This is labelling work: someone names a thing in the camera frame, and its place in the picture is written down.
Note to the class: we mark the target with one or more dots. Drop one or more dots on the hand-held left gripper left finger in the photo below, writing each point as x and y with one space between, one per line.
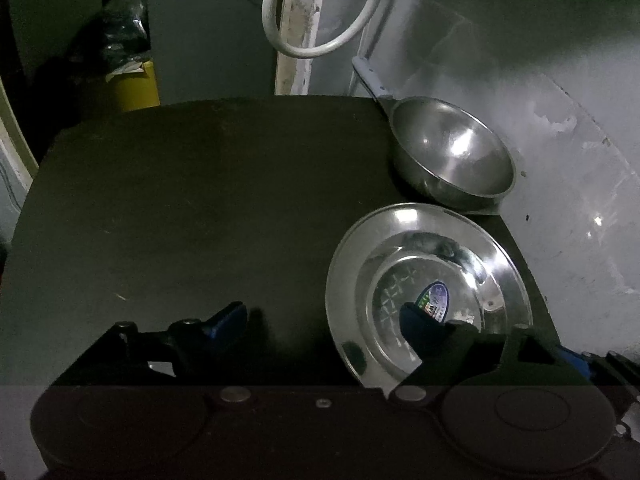
227 320

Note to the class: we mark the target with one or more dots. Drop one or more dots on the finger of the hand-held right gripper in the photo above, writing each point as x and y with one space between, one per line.
575 357

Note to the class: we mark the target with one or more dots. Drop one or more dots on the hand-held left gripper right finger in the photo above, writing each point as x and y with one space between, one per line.
417 325

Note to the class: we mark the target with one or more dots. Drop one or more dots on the stainless steel plate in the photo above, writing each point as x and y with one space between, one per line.
450 260

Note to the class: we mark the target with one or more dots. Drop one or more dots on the stainless steel bowl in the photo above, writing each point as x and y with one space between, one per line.
450 160

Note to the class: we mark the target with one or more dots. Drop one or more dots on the yellow bin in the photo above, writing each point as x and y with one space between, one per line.
137 90

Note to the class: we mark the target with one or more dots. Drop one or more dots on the wooden door jamb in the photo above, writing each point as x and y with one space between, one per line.
15 135
295 75

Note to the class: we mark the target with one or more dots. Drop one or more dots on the grey cabinet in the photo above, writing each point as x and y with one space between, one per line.
210 35

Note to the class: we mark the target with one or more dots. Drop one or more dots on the black plastic bag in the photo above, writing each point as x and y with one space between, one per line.
125 30

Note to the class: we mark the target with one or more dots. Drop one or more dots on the grey metal bracket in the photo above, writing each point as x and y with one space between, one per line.
370 79

